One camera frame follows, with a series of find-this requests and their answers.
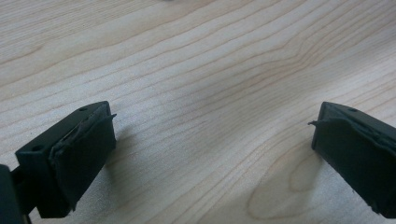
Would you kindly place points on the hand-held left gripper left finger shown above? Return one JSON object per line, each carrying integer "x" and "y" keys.
{"x": 71, "y": 155}

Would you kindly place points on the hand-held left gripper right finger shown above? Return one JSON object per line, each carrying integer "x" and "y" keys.
{"x": 358, "y": 146}

